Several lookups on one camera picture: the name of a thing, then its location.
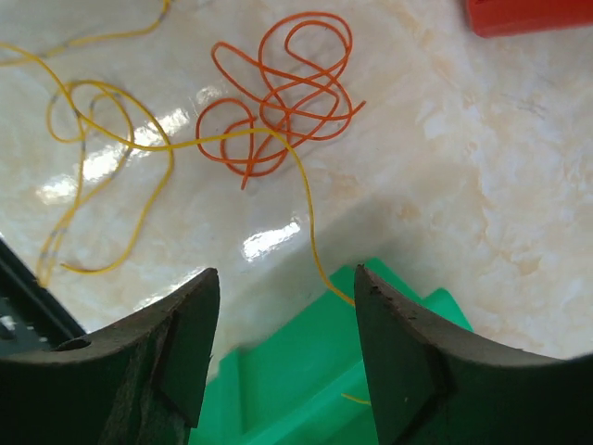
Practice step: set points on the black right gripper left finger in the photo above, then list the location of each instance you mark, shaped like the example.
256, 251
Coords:
140, 380

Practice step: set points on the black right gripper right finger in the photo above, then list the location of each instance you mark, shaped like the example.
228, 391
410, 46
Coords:
434, 382

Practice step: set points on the left green plastic bin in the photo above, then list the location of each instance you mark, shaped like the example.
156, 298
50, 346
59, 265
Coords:
304, 384

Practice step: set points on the red plastic shopping basket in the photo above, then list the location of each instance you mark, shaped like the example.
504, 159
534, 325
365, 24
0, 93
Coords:
494, 18

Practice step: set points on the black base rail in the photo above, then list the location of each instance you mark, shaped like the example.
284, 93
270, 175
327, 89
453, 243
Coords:
31, 317

